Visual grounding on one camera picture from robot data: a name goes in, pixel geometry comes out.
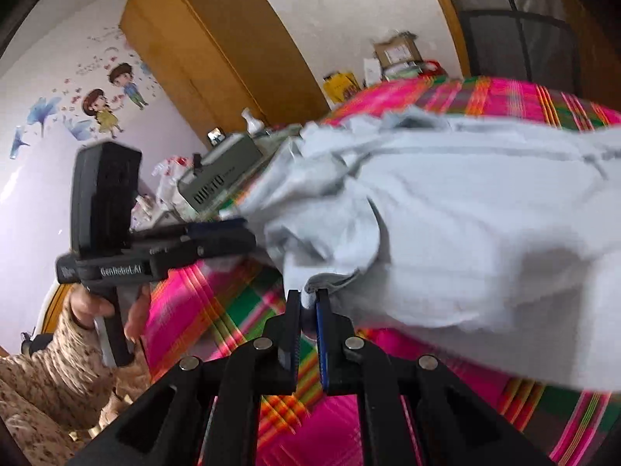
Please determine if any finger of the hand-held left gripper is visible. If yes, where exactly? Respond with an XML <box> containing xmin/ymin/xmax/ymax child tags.
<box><xmin>130</xmin><ymin>218</ymin><xmax>249</xmax><ymax>248</ymax></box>
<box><xmin>155</xmin><ymin>232</ymin><xmax>257</xmax><ymax>277</ymax></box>

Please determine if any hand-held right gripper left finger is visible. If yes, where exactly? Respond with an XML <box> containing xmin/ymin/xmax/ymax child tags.
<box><xmin>68</xmin><ymin>290</ymin><xmax>302</xmax><ymax>466</ymax></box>

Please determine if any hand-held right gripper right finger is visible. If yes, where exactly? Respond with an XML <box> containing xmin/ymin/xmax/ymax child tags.
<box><xmin>317</xmin><ymin>289</ymin><xmax>554</xmax><ymax>466</ymax></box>

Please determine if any light blue shirt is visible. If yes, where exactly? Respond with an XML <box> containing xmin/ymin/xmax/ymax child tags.
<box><xmin>220</xmin><ymin>107</ymin><xmax>621</xmax><ymax>394</ymax></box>

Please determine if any person's left forearm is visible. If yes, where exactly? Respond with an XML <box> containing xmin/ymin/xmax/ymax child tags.
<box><xmin>0</xmin><ymin>301</ymin><xmax>124</xmax><ymax>452</ymax></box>

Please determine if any person's left hand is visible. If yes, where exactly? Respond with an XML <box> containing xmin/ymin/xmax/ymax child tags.
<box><xmin>70</xmin><ymin>285</ymin><xmax>151</xmax><ymax>345</ymax></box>

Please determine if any grey printed box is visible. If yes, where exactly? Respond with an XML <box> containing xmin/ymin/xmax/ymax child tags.
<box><xmin>177</xmin><ymin>133</ymin><xmax>265</xmax><ymax>213</ymax></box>

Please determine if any pink green plaid blanket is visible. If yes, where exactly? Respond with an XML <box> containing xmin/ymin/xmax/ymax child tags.
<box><xmin>143</xmin><ymin>75</ymin><xmax>621</xmax><ymax>466</ymax></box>

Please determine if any red white plastic bag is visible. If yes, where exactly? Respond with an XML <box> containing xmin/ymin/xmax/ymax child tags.
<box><xmin>152</xmin><ymin>155</ymin><xmax>195</xmax><ymax>196</ymax></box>

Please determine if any white vase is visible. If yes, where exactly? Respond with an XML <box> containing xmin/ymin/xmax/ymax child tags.
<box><xmin>241</xmin><ymin>108</ymin><xmax>265</xmax><ymax>135</ymax></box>

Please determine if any person's patterned jacket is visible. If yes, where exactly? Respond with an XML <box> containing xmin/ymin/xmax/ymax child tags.
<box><xmin>68</xmin><ymin>349</ymin><xmax>156</xmax><ymax>447</ymax></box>

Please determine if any yellow bag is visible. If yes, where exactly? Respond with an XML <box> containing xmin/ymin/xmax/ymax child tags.
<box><xmin>323</xmin><ymin>71</ymin><xmax>361</xmax><ymax>106</ymax></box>

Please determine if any wooden wardrobe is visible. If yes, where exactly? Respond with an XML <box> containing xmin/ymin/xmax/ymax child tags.
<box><xmin>120</xmin><ymin>0</ymin><xmax>331</xmax><ymax>151</ymax></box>

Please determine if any small cardboard box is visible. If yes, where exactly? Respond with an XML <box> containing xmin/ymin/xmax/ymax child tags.
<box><xmin>373</xmin><ymin>32</ymin><xmax>421</xmax><ymax>67</ymax></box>

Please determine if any black mesh chair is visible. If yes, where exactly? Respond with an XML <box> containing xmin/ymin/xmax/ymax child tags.
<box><xmin>458</xmin><ymin>10</ymin><xmax>583</xmax><ymax>98</ymax></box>

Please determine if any blue flower wall sticker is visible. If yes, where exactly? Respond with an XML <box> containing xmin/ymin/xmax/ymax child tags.
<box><xmin>10</xmin><ymin>96</ymin><xmax>94</xmax><ymax>159</ymax></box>

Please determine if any wooden door frame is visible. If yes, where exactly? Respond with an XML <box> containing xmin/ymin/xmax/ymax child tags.
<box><xmin>420</xmin><ymin>0</ymin><xmax>474</xmax><ymax>78</ymax></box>

